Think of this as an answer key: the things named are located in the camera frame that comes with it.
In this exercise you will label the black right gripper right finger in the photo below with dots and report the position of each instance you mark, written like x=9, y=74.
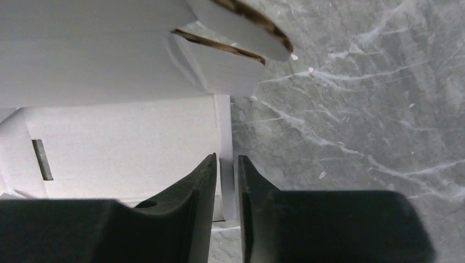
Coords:
x=326, y=226

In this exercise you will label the white cardboard box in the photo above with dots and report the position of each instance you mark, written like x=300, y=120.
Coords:
x=120, y=99

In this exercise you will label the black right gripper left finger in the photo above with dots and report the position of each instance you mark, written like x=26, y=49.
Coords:
x=171, y=226

